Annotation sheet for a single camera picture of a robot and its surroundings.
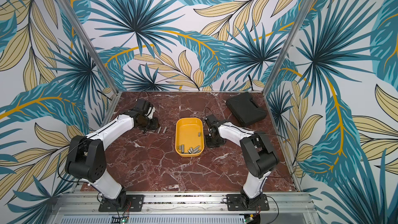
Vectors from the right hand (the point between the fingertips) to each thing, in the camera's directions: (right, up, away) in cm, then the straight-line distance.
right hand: (210, 145), depth 92 cm
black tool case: (+26, +21, +20) cm, 39 cm away
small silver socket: (-29, +8, +5) cm, 30 cm away
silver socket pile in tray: (-11, -3, -3) cm, 12 cm away
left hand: (-32, +11, -2) cm, 34 cm away
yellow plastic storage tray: (-13, +2, +2) cm, 13 cm away
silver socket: (-32, +8, +5) cm, 34 cm away
